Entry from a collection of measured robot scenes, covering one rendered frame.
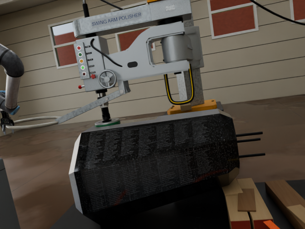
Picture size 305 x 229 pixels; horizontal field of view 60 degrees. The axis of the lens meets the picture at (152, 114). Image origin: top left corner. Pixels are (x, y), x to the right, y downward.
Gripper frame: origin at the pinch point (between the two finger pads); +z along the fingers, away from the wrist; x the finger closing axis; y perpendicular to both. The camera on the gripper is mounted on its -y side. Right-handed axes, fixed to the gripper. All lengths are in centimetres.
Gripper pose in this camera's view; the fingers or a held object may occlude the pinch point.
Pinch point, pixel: (9, 132)
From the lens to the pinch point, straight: 261.7
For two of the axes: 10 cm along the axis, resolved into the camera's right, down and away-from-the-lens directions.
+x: 9.2, -1.5, 3.6
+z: 0.8, 9.8, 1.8
